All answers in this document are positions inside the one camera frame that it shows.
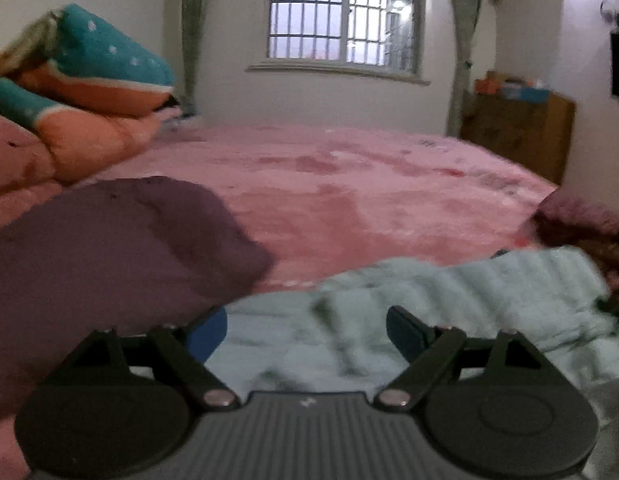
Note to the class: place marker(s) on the blue box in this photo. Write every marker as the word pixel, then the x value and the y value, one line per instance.
pixel 523 92

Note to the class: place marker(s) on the pink plush bed blanket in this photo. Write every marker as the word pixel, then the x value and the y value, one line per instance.
pixel 364 200

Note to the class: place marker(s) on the light green knitted garment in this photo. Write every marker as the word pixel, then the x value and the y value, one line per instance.
pixel 439 290

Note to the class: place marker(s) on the barred window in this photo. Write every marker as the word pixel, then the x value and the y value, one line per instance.
pixel 334 10

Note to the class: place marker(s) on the teal and orange dotted pillow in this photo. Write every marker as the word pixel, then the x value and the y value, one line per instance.
pixel 104 55
pixel 89 140

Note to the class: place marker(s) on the purple cloth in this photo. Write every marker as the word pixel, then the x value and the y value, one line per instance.
pixel 104 260

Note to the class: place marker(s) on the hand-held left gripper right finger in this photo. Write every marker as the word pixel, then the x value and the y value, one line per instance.
pixel 402 334

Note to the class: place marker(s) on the orange box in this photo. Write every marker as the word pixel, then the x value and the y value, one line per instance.
pixel 488 84

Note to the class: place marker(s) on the grey green curtain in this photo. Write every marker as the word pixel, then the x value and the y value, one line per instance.
pixel 464 35
pixel 193 25

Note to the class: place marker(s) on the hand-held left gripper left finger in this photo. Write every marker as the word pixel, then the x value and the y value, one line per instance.
pixel 209 332

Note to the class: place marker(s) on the dark red fleece blanket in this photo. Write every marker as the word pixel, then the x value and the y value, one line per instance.
pixel 584 220

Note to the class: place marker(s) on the wooden cabinet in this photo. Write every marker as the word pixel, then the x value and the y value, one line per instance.
pixel 524 130

